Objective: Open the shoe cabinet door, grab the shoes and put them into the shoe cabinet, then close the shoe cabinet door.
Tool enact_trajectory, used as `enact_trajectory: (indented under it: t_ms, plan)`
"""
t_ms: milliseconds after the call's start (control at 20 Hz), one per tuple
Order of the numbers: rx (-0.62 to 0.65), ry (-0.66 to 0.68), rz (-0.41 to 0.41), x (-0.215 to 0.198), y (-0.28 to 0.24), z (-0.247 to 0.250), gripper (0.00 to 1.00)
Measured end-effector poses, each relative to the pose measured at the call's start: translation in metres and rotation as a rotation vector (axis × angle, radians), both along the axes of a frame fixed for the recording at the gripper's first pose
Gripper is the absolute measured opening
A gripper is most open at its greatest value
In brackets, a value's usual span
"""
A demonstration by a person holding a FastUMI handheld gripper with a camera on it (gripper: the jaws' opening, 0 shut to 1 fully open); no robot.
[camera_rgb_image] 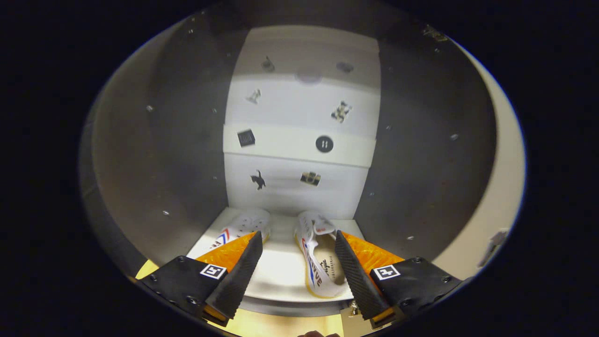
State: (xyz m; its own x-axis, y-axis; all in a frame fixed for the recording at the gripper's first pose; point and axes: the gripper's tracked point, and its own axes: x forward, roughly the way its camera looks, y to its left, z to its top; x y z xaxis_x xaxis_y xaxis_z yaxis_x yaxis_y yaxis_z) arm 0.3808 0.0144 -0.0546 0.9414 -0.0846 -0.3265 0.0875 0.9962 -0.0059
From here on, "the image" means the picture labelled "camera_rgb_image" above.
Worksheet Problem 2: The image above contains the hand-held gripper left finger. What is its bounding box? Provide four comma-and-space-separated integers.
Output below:
136, 230, 263, 327

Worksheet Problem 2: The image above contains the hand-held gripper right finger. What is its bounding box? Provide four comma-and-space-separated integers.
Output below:
334, 229, 465, 329

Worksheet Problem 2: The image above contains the white shoe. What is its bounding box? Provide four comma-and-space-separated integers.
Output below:
293, 210, 350, 299
210, 208, 272, 249

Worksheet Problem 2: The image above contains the grey shoe cabinet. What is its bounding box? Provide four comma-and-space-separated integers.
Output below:
80, 7, 499, 319

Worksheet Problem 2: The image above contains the beige shoe cabinet door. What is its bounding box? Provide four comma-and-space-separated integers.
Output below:
430, 40, 526, 282

